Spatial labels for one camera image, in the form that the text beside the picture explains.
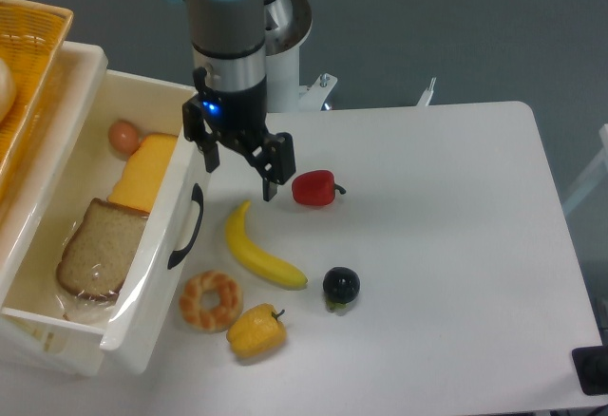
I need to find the brown egg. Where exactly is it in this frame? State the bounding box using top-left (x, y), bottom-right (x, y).
top-left (107, 121), bottom-right (140, 156)

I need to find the yellow banana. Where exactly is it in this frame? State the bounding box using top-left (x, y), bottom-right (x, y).
top-left (224, 200), bottom-right (308, 290)

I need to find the red bell pepper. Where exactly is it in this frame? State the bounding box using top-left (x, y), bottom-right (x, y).
top-left (292, 170), bottom-right (346, 207)

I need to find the yellow bell pepper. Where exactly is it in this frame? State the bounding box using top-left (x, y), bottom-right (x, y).
top-left (226, 303), bottom-right (287, 359)

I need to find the brown bread slice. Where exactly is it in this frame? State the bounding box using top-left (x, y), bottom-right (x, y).
top-left (55, 199), bottom-right (148, 302)

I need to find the dark purple mangosteen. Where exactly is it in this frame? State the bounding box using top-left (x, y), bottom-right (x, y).
top-left (322, 267), bottom-right (360, 312)

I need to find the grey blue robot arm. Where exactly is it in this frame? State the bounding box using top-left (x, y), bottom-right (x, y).
top-left (180, 0), bottom-right (312, 200)

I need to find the orange cheese slice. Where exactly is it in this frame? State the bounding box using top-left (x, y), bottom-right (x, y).
top-left (107, 133), bottom-right (178, 213)

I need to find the white bun in basket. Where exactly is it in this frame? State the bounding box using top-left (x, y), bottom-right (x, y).
top-left (0, 59), bottom-right (17, 122)

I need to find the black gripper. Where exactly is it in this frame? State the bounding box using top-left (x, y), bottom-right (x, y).
top-left (182, 67), bottom-right (295, 201)

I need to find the white drawer cabinet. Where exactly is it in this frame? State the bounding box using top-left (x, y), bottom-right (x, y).
top-left (1, 42), bottom-right (107, 376)

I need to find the white frame at right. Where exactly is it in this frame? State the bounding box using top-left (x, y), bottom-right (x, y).
top-left (561, 124), bottom-right (607, 217)

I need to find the yellow wicker basket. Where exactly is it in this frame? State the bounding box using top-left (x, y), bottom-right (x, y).
top-left (1, 0), bottom-right (73, 195)

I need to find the glazed donut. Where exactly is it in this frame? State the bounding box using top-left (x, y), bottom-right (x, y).
top-left (179, 271), bottom-right (243, 332)

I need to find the white top drawer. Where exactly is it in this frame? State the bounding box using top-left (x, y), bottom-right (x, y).
top-left (1, 71), bottom-right (207, 376)

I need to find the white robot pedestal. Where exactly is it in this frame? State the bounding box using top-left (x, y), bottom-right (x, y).
top-left (265, 0), bottom-right (338, 113)

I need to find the black device at edge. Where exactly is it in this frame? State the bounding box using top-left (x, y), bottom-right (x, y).
top-left (571, 346), bottom-right (607, 396)

